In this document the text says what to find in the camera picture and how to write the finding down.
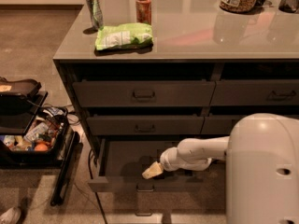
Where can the black case lid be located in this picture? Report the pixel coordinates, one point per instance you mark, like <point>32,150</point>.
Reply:
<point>25,89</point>

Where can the black floor bar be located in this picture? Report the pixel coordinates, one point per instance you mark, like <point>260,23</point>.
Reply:
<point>58,194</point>

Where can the green chip bag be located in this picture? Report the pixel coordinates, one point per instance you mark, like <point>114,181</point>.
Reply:
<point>124,36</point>

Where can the black bin of groceries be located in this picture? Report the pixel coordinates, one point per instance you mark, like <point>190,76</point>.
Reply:
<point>48,127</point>

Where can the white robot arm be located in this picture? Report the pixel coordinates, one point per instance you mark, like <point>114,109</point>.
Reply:
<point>262,167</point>

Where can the green soda can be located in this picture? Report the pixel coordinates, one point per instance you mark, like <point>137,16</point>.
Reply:
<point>95,14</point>

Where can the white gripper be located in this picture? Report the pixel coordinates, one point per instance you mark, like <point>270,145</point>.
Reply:
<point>168,160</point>

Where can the grey drawer cabinet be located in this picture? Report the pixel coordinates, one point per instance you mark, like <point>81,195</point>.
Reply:
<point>193,40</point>

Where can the white shoe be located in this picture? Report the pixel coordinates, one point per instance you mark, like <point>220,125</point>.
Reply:
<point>11,216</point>

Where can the dark glass bottle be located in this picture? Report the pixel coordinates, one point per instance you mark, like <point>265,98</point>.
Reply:
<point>290,6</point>

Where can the red soda can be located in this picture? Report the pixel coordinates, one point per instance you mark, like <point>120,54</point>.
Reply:
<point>143,11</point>

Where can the orange fruit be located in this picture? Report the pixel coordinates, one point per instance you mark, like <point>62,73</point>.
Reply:
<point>41,147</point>

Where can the drawer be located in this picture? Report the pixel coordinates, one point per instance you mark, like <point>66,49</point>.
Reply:
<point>122,162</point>
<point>145,125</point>
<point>143,93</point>
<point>255,92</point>
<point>220,124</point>

